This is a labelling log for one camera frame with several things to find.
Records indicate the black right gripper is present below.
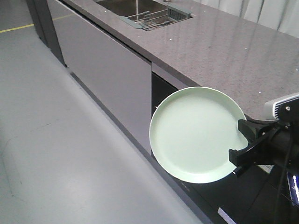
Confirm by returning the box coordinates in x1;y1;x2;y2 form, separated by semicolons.
228;119;299;178

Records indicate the light green round plate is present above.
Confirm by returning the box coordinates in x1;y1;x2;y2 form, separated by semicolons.
149;87;248;183

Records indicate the teal metal dish rack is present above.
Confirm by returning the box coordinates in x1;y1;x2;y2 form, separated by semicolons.
119;4;192;31

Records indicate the white pleated curtain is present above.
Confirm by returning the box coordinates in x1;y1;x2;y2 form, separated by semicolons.
198;0;299;38

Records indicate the grey kitchen island cabinet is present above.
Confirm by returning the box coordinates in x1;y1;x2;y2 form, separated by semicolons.
25;0;299;224

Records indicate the stainless steel sink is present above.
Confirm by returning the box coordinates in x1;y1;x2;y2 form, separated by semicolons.
95;0;174;16

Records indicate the black right camera cable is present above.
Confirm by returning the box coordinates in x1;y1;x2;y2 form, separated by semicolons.
272;135;295;224

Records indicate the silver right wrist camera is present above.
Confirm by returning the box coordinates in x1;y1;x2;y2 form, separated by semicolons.
263;92;299;122

